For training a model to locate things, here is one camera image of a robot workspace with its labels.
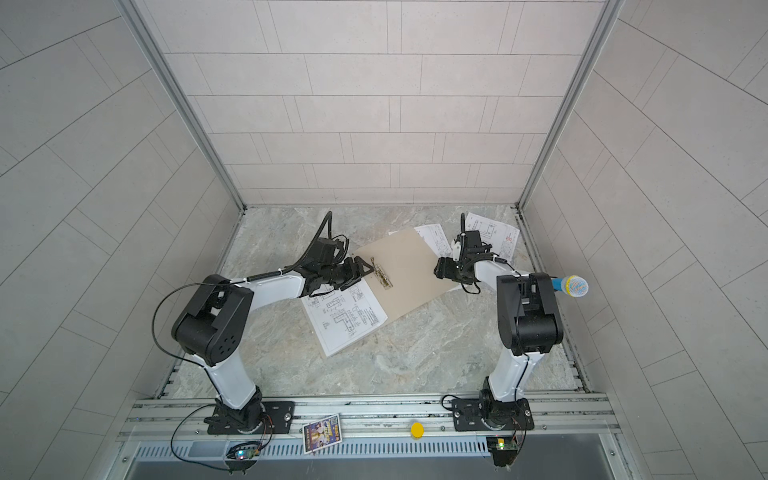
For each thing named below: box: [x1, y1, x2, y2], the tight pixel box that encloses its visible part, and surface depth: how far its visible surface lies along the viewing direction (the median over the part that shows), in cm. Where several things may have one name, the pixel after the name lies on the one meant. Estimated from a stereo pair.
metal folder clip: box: [370, 256, 394, 290], surface depth 98 cm
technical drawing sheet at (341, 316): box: [300, 279, 389, 357], surface depth 91 cm
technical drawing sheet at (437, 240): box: [414, 224, 454, 258], surface depth 110 cm
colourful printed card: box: [302, 413, 343, 455], surface depth 69 cm
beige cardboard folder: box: [352, 228, 462, 323], surface depth 97 cm
